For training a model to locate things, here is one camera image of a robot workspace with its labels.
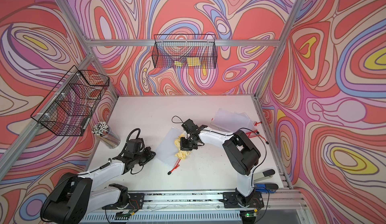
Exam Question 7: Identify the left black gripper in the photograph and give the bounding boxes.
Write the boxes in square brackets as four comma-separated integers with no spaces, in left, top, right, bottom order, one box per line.
[133,147,157,166]

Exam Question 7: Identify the yellow microfiber cloth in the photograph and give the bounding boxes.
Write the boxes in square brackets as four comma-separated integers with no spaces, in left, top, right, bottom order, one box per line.
[174,133,191,160]

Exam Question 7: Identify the clear mesh document bag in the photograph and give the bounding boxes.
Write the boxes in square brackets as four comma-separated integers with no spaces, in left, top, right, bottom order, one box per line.
[211,109,268,143]
[155,127,183,175]

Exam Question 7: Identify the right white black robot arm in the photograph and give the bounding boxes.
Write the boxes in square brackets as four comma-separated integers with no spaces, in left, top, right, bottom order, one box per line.
[180,119,261,209]

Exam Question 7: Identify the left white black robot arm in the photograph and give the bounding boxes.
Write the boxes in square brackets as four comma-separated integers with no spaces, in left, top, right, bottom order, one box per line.
[40,137,156,224]

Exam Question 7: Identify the yellow sticky note pad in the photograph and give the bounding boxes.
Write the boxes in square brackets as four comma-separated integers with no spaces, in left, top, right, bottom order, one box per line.
[187,57,201,67]

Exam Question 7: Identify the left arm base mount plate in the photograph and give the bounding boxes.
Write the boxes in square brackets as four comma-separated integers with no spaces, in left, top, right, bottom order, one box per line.
[102,193,145,211]

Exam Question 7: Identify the aluminium front rail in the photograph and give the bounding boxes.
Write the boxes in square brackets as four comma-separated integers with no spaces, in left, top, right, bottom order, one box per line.
[101,189,307,212]

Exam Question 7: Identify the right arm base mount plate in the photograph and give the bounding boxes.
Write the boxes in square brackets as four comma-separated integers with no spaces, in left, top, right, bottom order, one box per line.
[220,191,265,210]

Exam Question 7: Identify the black wire basket left wall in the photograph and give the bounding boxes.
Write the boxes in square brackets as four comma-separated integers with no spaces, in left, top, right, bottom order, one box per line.
[30,66,110,136]

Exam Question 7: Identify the black wire basket wall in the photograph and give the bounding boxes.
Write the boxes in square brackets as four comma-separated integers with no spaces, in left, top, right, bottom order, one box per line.
[30,66,110,136]
[151,33,218,69]

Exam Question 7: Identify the blue black handled tool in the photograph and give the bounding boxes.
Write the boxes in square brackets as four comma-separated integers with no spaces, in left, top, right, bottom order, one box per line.
[253,169,279,193]

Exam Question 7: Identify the black wire basket back wall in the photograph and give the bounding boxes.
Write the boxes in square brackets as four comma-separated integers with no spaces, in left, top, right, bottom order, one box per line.
[151,33,218,69]

